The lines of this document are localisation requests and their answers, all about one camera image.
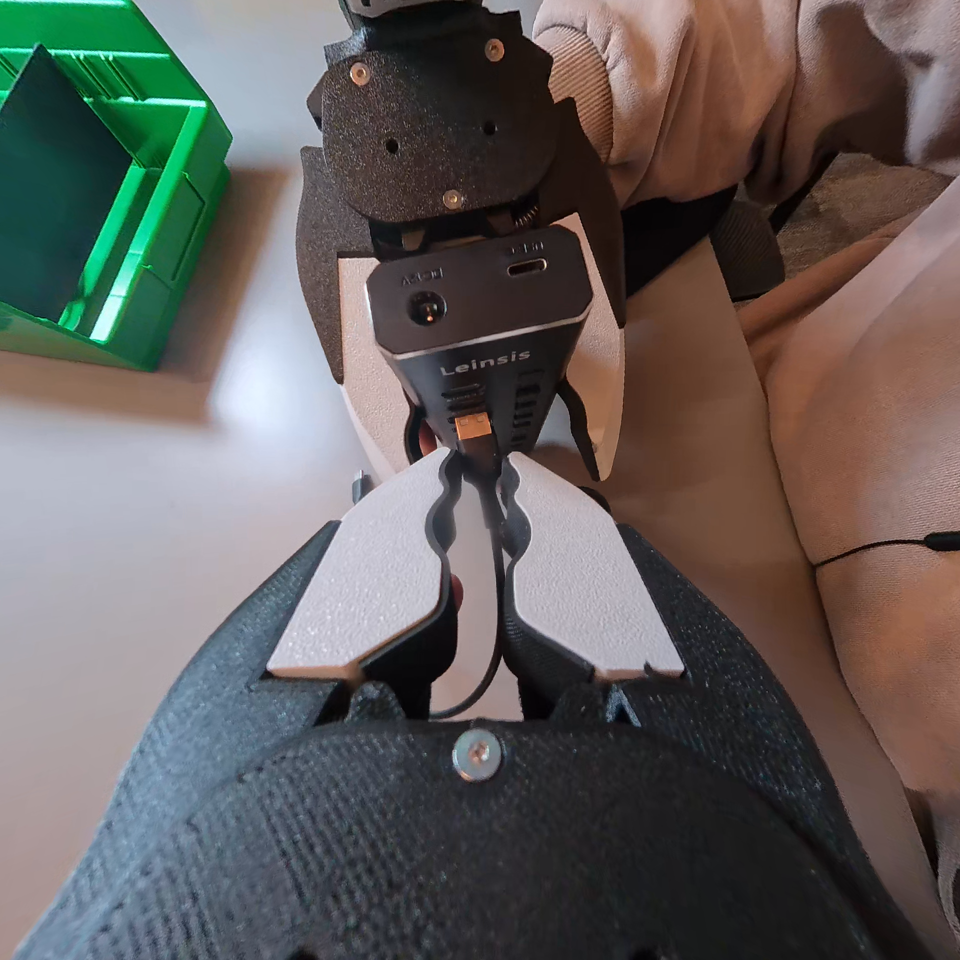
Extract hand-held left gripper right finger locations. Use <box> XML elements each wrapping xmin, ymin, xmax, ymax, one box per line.
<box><xmin>497</xmin><ymin>451</ymin><xmax>686</xmax><ymax>682</ymax></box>

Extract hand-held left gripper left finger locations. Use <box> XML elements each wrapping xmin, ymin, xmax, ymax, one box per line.
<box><xmin>266</xmin><ymin>450</ymin><xmax>462</xmax><ymax>685</ymax></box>

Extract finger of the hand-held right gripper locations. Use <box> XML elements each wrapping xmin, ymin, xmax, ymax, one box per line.
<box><xmin>555</xmin><ymin>216</ymin><xmax>627</xmax><ymax>483</ymax></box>
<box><xmin>336</xmin><ymin>255</ymin><xmax>423</xmax><ymax>485</ymax></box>

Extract black usb hub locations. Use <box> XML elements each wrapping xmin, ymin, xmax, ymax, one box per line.
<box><xmin>365</xmin><ymin>228</ymin><xmax>594</xmax><ymax>460</ymax></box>

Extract black usb cable orange plugs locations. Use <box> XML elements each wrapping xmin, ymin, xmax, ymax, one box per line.
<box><xmin>351</xmin><ymin>412</ymin><xmax>513</xmax><ymax>723</ymax></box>

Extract green plastic bin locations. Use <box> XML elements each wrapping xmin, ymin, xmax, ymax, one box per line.
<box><xmin>0</xmin><ymin>0</ymin><xmax>234</xmax><ymax>374</ymax></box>

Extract person's right forearm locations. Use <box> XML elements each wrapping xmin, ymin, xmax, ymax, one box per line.
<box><xmin>531</xmin><ymin>0</ymin><xmax>960</xmax><ymax>207</ymax></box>

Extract black drawstring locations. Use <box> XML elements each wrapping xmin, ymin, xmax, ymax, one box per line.
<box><xmin>813</xmin><ymin>528</ymin><xmax>960</xmax><ymax>571</ymax></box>

